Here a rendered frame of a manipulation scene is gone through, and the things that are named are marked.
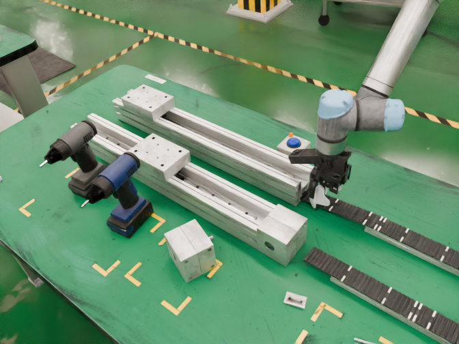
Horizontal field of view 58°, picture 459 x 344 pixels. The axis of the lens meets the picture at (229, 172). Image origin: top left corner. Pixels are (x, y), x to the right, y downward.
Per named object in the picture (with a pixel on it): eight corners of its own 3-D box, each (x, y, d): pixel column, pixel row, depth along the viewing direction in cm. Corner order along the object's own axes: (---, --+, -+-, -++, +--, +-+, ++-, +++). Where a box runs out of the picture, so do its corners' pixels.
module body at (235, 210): (278, 226, 116) (278, 206, 110) (257, 250, 111) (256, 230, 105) (100, 131, 156) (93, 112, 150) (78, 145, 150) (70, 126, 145)
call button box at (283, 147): (310, 155, 137) (311, 140, 133) (294, 172, 132) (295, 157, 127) (289, 147, 141) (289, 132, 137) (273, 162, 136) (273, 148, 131)
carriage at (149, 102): (177, 112, 151) (173, 96, 146) (155, 127, 145) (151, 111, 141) (147, 99, 159) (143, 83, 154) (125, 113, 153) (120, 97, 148)
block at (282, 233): (310, 235, 113) (313, 212, 107) (285, 267, 106) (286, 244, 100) (283, 220, 118) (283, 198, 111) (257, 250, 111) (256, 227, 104)
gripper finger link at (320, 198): (324, 219, 115) (330, 192, 110) (305, 210, 118) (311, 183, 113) (329, 214, 117) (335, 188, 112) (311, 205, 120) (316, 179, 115)
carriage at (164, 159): (192, 167, 128) (189, 150, 124) (167, 188, 122) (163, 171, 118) (156, 149, 136) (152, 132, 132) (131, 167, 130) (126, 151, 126)
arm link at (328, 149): (310, 136, 102) (326, 120, 107) (309, 151, 106) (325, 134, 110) (338, 147, 99) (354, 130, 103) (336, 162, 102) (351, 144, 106)
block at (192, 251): (225, 262, 109) (222, 239, 102) (186, 283, 105) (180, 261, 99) (207, 237, 115) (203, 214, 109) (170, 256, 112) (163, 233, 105)
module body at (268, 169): (313, 186, 127) (314, 166, 121) (295, 207, 121) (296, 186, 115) (136, 106, 166) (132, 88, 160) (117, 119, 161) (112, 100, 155)
